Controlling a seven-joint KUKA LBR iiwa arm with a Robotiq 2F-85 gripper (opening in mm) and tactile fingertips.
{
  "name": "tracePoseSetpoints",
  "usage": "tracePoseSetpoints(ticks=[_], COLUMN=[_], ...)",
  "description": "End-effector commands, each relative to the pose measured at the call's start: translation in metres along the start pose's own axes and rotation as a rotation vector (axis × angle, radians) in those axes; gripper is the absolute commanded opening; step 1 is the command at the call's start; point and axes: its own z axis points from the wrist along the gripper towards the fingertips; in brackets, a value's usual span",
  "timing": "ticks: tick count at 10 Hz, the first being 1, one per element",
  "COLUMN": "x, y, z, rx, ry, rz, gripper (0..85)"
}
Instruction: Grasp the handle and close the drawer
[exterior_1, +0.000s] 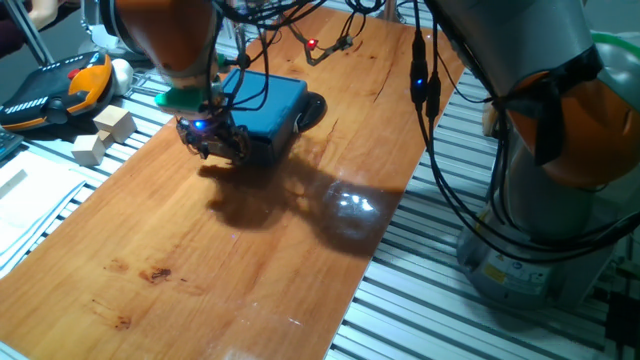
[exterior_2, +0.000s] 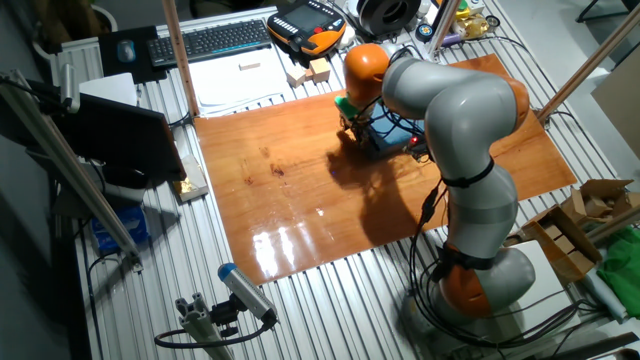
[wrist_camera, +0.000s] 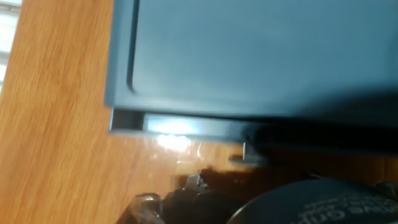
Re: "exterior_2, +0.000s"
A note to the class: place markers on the green cloth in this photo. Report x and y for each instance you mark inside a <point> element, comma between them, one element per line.
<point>622,280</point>

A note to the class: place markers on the long aluminium beam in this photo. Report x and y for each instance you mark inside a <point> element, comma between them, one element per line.
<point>75,175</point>

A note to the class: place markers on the flat wooden strip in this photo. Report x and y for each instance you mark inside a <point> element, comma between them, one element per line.
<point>250,66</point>

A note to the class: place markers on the large wooden block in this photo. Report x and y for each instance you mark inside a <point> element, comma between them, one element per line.
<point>320,70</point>

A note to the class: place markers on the silver camera on beam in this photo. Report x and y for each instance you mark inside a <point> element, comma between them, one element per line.
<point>69,87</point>

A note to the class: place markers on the small box with gold foil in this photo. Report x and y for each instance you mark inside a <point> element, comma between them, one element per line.
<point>192,180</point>

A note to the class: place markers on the black keyboard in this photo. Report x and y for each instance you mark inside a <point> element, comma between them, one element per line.
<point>210,42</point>

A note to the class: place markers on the silver camera with blue cap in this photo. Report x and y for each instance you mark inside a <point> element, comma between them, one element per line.
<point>247,292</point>

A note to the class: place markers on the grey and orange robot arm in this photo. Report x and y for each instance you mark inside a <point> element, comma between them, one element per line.
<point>465,115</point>

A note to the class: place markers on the slanted wooden frame post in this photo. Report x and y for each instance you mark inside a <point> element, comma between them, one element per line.
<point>585,65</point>

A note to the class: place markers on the blue-grey drawer case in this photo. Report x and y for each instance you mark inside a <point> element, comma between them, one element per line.
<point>392,132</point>

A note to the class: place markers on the brown cardboard box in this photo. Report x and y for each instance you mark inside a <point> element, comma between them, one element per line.
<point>560,245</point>

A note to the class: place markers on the open cardboard box with flaps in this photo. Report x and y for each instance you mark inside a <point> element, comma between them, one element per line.
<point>600,200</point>

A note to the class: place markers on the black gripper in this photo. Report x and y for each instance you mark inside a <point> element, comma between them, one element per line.
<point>356,122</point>

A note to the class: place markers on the flat cardboard sheet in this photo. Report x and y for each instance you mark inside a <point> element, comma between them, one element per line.
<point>620,110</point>

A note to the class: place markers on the blue computer mouse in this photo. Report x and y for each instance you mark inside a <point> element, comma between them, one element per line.
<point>126,51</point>

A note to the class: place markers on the white box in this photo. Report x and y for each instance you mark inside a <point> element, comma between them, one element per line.
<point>110,89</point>

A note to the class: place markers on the blue tissue pack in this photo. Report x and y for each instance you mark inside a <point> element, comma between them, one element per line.
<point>122,230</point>

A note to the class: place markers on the white paper stack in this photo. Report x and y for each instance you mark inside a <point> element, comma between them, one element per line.
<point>235,87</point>

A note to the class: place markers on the black monitor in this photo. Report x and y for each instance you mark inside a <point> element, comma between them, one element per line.
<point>120,135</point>

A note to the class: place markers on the upright wooden frame post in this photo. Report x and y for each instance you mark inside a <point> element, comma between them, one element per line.
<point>180,60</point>

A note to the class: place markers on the small red lit sensor board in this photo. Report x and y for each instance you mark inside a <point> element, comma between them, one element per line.
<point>414,141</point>

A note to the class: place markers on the glossy wooden board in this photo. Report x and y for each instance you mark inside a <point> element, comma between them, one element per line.
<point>260,210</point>

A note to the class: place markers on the aluminium frame post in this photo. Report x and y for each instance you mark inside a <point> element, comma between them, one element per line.
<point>445,25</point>

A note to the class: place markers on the yellow bottle clutter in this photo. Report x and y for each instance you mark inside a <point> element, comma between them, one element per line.
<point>470,22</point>

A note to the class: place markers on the small wooden block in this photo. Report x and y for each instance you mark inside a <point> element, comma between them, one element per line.
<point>308,74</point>

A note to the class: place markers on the black filament spool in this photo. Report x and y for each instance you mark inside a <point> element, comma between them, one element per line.
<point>390,15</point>

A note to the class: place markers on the medium wooden block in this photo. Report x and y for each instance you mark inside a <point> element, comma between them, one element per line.
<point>296,77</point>

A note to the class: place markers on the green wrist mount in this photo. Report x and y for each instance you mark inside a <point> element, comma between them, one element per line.
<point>345,106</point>

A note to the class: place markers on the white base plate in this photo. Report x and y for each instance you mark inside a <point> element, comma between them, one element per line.
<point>550,290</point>

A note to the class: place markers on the black and orange teach pendant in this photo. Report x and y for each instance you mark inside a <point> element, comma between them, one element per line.
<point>305,25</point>

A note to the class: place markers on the aluminium camera mount profile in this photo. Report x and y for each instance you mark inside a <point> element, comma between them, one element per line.
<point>200,325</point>

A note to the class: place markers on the black mouse pad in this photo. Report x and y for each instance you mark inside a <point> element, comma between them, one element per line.
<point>145,72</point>

